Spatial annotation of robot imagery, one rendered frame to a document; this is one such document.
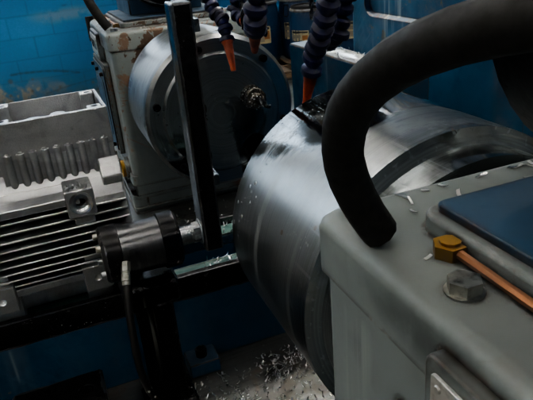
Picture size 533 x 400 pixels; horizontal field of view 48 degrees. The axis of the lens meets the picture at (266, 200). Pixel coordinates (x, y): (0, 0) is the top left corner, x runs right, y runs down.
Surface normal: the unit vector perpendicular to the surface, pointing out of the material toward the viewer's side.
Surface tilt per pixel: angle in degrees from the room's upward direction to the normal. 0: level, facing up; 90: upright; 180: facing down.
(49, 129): 90
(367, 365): 90
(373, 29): 90
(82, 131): 90
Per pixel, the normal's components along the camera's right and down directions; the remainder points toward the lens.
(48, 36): 0.40, 0.34
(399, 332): -0.93, 0.22
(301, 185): -0.73, -0.46
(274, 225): -0.88, -0.17
